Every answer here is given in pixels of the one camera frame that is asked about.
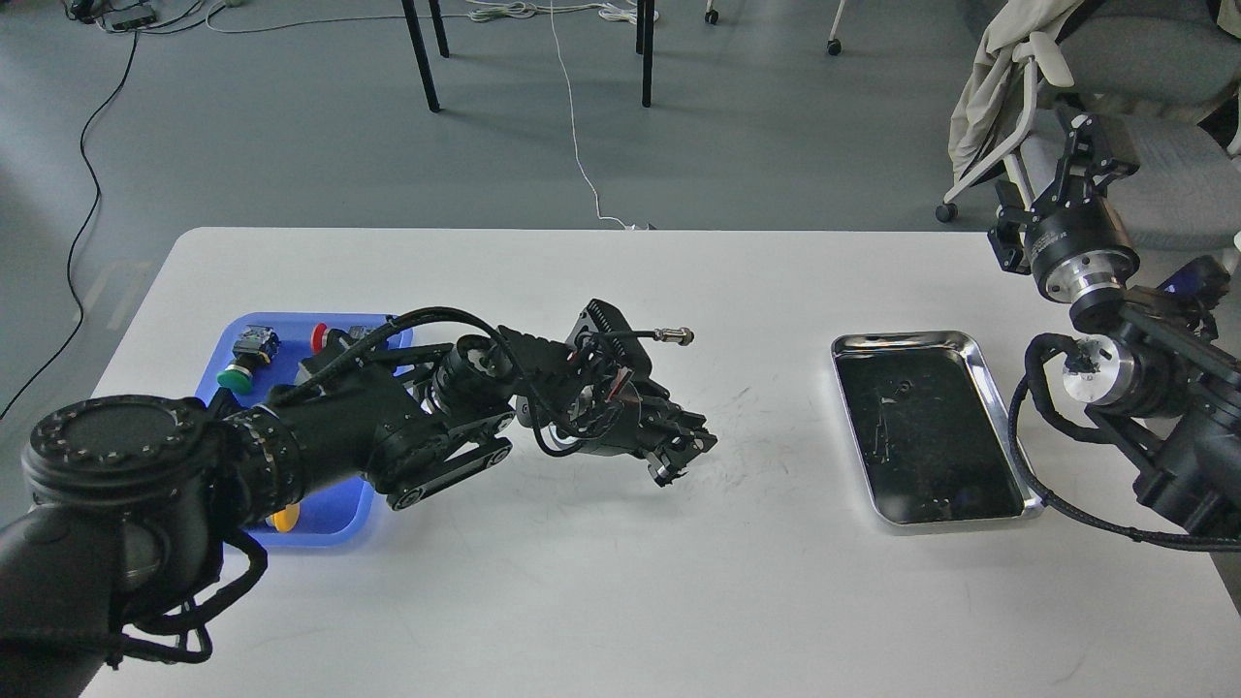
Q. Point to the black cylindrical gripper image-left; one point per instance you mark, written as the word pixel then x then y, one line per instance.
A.
pixel 623 416

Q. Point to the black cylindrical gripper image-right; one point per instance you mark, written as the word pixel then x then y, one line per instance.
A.
pixel 1082 246

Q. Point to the black robot arm image-left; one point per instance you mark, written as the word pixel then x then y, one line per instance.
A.
pixel 137 535

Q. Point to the silver metal tray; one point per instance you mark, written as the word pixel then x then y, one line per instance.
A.
pixel 938 458

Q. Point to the grey office chair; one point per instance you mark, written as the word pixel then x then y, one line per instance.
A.
pixel 1164 67

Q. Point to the beige jacket on chair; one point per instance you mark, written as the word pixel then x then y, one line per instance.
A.
pixel 981 99

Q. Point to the yellow mushroom push button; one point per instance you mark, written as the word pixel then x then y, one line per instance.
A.
pixel 285 520

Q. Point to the black table leg right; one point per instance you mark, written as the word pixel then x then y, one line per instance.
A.
pixel 644 46

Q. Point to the black table leg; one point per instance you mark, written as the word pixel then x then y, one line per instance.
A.
pixel 419 46
pixel 644 46

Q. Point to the black table leg left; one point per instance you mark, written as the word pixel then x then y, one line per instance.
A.
pixel 419 46

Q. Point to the black power strip on floor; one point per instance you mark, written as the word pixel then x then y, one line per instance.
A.
pixel 127 18

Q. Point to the black wrist camera image-left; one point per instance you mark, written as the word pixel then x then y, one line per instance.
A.
pixel 604 339

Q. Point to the red push button switch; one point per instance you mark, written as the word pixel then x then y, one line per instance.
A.
pixel 322 336

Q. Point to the green push button switch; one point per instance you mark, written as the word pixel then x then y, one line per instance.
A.
pixel 253 349

